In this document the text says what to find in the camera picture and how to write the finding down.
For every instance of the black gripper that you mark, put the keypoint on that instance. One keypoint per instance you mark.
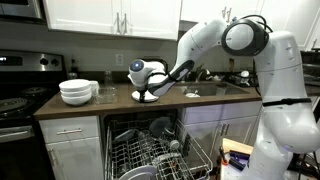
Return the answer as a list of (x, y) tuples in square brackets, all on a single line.
[(143, 90)]

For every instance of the white dinner plate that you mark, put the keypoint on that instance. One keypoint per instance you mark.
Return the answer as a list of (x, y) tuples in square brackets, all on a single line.
[(152, 96), (146, 101)]

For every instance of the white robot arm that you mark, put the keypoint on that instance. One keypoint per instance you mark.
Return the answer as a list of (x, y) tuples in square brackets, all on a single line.
[(283, 100)]

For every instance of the white plate lying in rack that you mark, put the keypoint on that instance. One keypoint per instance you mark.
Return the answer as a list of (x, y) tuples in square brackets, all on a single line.
[(140, 173)]

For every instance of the clear glass container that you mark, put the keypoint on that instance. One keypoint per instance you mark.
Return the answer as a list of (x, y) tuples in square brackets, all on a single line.
[(106, 98)]

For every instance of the clear drinking glasses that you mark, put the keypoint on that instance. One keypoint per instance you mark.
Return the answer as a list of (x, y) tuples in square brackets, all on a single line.
[(109, 81)]

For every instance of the white dish cloth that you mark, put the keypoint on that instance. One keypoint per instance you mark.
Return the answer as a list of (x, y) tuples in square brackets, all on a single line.
[(192, 95)]

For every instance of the white ceramic mug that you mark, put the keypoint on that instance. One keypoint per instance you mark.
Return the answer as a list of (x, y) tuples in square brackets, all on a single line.
[(95, 88)]

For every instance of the steel kitchen faucet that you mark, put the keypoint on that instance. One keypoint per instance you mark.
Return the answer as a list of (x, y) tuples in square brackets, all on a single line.
[(200, 73)]

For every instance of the kitchen sink basin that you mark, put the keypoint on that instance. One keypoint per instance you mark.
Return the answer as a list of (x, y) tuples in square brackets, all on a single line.
[(206, 89)]

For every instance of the black bottle in rack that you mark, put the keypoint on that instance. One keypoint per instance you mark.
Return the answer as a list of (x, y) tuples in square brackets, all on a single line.
[(186, 145)]

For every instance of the white ceramic bowl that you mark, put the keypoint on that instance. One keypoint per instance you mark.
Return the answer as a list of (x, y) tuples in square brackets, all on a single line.
[(76, 93), (74, 84), (76, 100)]

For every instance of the small steel pot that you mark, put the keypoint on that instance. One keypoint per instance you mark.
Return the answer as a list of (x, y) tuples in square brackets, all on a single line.
[(71, 75)]

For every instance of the dark slim bottle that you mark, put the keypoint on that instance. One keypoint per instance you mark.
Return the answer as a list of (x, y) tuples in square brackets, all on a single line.
[(74, 66)]

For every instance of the white lower sink cabinet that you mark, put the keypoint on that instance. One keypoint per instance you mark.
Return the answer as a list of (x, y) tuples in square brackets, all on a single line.
[(216, 120)]

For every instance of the white lower cabinet with drawer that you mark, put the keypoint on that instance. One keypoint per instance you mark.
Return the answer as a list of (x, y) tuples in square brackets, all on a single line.
[(71, 156)]

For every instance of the white upper corner cabinet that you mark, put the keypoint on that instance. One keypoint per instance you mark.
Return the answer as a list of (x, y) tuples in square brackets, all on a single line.
[(200, 10)]

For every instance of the wooden board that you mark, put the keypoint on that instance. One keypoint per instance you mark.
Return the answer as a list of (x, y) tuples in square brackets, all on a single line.
[(236, 145)]

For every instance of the steel microwave oven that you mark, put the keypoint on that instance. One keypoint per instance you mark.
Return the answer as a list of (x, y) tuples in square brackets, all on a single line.
[(20, 8)]

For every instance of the white wall outlet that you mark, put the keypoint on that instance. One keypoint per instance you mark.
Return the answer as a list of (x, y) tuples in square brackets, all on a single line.
[(119, 59)]

